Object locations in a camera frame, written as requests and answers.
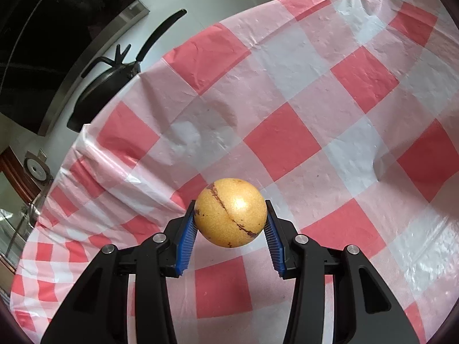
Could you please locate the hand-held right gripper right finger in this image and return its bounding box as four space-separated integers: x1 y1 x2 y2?
264 199 419 344

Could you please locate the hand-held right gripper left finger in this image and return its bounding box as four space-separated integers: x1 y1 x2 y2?
40 200 199 344

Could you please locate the yellow passion fruit brown scar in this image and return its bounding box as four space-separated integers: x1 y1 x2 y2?
195 178 268 249

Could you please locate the red white checkered plastic tablecloth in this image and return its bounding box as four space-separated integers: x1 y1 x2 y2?
9 0 459 344

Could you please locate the silver round appliance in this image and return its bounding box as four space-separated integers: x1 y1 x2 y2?
23 152 51 187

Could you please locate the brown wooden cabinet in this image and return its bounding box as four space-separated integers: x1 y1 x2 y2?
0 149 40 205

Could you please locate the black glass range hood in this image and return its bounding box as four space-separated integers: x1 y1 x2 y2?
0 0 149 137

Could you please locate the black wok with long handle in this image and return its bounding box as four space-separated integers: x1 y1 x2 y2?
66 9 188 133

